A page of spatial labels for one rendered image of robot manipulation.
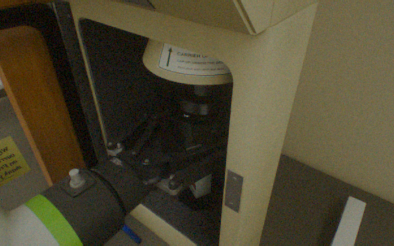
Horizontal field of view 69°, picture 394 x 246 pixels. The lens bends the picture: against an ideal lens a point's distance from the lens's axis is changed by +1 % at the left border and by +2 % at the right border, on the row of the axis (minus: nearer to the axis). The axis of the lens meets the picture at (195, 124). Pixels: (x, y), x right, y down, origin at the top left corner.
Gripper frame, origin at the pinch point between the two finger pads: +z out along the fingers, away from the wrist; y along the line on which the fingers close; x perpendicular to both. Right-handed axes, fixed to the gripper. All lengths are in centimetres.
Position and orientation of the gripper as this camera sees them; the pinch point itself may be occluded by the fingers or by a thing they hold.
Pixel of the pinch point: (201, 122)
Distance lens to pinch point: 48.9
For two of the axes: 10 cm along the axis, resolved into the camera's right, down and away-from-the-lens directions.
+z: 6.2, -4.7, 6.3
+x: 0.0, 8.1, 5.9
